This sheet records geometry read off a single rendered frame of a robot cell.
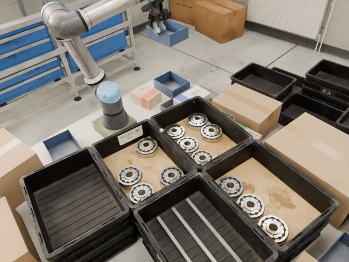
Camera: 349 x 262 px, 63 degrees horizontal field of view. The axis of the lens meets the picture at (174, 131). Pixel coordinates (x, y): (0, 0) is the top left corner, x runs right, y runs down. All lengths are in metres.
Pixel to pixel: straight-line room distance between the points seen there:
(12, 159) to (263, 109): 1.21
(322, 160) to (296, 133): 0.17
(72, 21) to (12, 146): 0.64
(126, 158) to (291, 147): 0.72
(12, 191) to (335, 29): 3.65
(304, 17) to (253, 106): 2.56
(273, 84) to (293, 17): 1.77
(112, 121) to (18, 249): 0.75
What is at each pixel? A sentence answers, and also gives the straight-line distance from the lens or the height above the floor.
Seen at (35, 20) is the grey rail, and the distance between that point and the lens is 2.86.
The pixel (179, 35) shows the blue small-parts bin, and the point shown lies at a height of 1.10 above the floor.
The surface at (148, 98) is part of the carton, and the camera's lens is 1.75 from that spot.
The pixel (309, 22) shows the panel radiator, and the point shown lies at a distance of 3.98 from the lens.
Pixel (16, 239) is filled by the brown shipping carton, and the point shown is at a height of 0.86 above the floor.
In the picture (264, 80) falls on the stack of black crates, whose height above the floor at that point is 0.49.
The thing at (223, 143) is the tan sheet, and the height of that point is 0.83.
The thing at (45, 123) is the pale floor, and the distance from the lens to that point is 3.12.
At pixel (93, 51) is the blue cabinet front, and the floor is 0.43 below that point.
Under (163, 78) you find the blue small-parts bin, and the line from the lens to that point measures 1.99.
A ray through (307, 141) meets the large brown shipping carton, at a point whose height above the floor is 0.90.
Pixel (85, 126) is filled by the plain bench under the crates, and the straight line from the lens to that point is 1.77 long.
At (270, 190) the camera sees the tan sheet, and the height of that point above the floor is 0.83.
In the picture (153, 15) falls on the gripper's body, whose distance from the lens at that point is 1.62.
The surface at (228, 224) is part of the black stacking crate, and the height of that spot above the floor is 0.83.
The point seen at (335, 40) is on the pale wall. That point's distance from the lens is 4.06.
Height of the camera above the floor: 1.79
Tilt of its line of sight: 43 degrees down
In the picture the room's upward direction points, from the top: 5 degrees counter-clockwise
